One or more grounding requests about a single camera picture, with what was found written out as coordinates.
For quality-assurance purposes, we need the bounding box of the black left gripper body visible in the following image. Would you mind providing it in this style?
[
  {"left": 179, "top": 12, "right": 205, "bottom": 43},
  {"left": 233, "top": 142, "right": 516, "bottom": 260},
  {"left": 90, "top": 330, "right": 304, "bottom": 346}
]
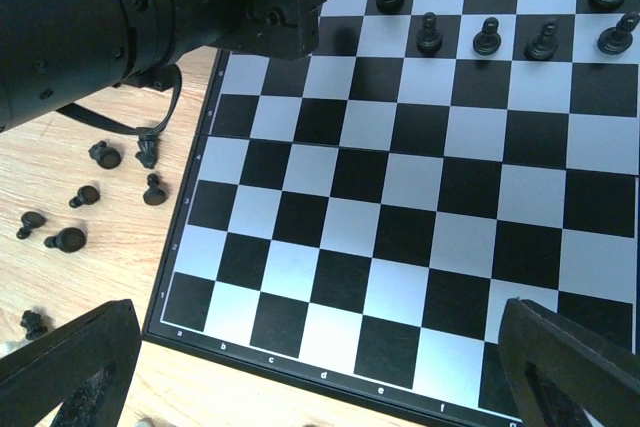
[{"left": 1, "top": 0, "right": 327, "bottom": 133}]

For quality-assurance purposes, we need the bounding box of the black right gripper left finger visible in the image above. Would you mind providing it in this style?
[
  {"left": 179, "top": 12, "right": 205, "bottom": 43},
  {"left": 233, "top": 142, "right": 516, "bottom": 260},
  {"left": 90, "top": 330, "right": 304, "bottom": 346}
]
[{"left": 1, "top": 299, "right": 141, "bottom": 426}]

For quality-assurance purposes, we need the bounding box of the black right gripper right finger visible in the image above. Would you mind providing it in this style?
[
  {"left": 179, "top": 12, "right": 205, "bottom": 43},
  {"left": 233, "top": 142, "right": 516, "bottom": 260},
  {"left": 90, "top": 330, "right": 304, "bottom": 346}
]
[{"left": 498, "top": 298, "right": 639, "bottom": 426}]

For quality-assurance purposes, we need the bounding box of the black chess pawn lying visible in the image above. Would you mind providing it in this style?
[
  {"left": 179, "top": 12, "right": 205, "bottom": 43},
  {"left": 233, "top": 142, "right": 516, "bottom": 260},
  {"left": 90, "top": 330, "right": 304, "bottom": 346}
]
[{"left": 44, "top": 227, "right": 87, "bottom": 253}]

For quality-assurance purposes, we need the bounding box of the black chess knight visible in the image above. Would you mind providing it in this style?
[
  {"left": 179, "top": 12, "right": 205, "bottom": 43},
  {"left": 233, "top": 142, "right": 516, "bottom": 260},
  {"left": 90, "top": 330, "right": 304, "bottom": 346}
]
[{"left": 88, "top": 140, "right": 122, "bottom": 170}]

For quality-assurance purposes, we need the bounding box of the black chess piece on board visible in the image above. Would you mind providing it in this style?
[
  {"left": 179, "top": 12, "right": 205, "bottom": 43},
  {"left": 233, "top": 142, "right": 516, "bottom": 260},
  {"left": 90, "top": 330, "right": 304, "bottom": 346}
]
[{"left": 16, "top": 211, "right": 46, "bottom": 240}]

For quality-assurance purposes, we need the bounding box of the black chess piece lying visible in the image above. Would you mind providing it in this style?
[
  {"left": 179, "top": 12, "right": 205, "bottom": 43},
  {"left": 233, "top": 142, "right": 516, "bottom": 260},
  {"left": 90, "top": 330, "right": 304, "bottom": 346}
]
[{"left": 68, "top": 185, "right": 101, "bottom": 208}]

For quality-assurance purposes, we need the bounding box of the black chess pawn on board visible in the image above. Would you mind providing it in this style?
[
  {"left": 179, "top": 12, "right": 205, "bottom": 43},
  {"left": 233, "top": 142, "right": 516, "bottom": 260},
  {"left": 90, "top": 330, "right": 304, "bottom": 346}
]
[{"left": 597, "top": 12, "right": 639, "bottom": 55}]

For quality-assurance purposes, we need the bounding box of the black and grey chessboard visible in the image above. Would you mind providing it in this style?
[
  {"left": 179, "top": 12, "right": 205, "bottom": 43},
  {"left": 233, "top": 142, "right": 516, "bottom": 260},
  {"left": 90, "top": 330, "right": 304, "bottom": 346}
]
[{"left": 144, "top": 0, "right": 639, "bottom": 426}]

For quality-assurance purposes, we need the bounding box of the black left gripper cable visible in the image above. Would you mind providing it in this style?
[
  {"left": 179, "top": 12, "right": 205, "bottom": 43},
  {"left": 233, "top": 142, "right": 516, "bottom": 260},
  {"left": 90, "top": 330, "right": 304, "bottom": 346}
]
[{"left": 54, "top": 64, "right": 184, "bottom": 141}]

